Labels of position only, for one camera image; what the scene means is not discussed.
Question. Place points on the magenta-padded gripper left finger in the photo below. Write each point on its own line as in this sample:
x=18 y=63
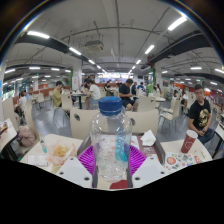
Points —
x=85 y=160

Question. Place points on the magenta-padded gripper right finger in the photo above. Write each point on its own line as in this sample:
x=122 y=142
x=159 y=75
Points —
x=138 y=160

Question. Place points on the clear blue-capped water bottle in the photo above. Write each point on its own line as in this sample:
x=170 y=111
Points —
x=111 y=140

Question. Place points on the crumpled white napkin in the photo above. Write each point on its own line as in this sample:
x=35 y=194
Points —
x=148 y=138

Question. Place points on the clear plastic bag with fries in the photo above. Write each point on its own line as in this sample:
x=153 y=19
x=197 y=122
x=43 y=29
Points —
x=60 y=151

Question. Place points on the cream cafeteria chair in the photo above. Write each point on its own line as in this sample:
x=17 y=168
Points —
x=30 y=115
x=83 y=123
x=145 y=121

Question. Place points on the colourful printed flyer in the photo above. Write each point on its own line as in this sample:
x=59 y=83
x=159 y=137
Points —
x=178 y=160

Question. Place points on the small green-capped clear bottle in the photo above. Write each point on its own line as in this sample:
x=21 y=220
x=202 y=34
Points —
x=43 y=146

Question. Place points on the white card with red border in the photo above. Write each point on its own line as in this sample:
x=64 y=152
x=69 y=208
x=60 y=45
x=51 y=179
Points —
x=37 y=160

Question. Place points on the red paper cup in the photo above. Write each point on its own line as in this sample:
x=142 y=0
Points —
x=188 y=141

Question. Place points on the small red sachet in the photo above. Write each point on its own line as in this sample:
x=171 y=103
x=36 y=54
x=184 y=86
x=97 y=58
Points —
x=198 y=159

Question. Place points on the far cream cafeteria chairs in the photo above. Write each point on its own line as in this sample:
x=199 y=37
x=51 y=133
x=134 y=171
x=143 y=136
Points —
x=66 y=101

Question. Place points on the pink backpack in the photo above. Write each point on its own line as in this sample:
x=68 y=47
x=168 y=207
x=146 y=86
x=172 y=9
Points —
x=26 y=136

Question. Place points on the person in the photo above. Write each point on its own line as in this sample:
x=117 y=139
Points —
x=57 y=96
x=23 y=101
x=200 y=115
x=94 y=91
x=125 y=93

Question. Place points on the neighbouring cream table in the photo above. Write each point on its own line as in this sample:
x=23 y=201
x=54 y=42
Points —
x=8 y=138

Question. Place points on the ceiling air conditioner unit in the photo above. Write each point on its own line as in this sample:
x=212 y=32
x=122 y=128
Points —
x=94 y=45

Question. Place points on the ceiling strip lights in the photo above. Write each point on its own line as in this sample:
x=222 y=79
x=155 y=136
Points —
x=38 y=34

